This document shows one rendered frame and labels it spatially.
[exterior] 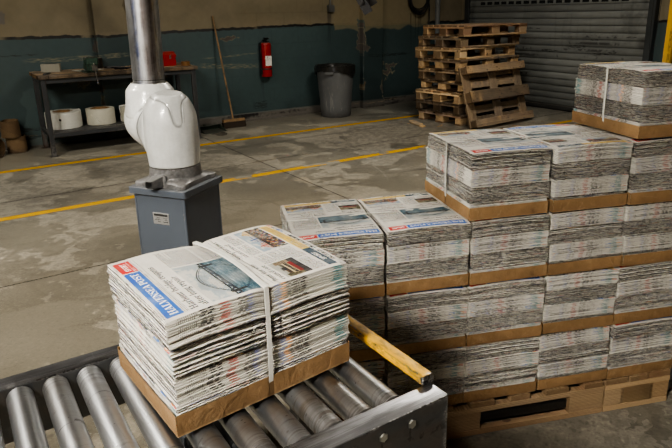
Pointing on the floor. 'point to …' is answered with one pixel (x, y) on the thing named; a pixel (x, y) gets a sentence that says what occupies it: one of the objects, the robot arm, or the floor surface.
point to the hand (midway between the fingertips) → (369, 5)
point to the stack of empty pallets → (447, 67)
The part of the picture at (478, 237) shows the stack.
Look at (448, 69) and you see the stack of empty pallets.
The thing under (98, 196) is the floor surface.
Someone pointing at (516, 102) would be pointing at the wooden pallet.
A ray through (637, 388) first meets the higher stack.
